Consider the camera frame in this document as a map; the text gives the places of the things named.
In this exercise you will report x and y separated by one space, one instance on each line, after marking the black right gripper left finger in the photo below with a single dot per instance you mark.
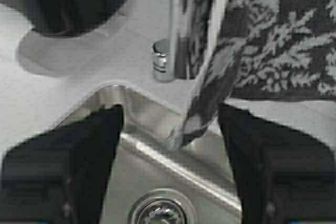
62 175

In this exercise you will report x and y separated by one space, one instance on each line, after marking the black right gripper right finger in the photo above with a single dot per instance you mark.
282 175

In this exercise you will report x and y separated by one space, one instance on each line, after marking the black white floral cloth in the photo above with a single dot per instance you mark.
257 50

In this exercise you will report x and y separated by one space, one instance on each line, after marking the stainless steel double sink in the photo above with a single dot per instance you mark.
200 171

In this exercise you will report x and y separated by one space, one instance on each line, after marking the chrome sink drain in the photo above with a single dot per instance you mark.
163 205

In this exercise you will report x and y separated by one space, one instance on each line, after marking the chrome spring kitchen faucet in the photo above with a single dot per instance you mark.
187 37

